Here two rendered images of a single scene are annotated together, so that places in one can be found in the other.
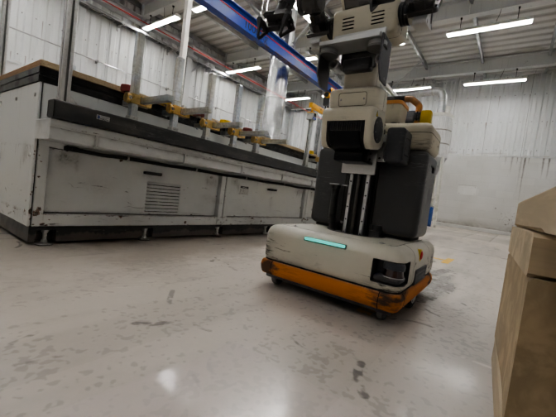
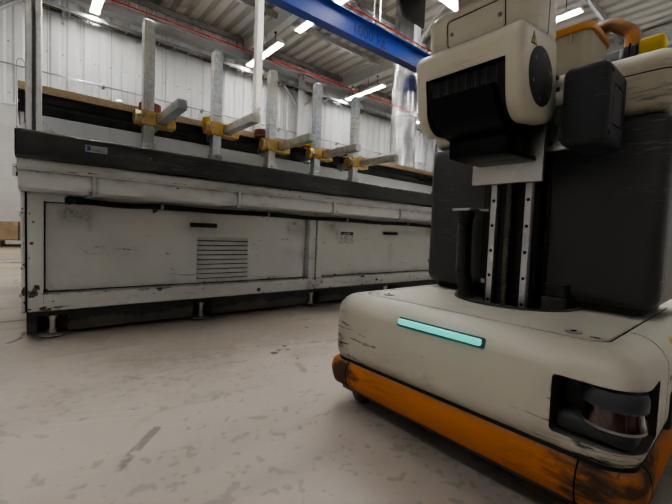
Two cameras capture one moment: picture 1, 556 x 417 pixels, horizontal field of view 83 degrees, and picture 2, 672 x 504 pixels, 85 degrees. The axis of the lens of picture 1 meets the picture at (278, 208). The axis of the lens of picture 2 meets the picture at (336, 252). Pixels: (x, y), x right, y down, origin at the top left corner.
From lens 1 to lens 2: 0.57 m
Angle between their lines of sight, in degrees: 14
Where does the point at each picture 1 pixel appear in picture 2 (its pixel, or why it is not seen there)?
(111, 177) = (142, 235)
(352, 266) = (502, 388)
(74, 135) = (59, 179)
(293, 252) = (380, 349)
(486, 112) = not seen: outside the picture
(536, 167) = not seen: outside the picture
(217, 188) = (304, 237)
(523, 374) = not seen: outside the picture
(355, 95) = (480, 14)
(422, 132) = (652, 72)
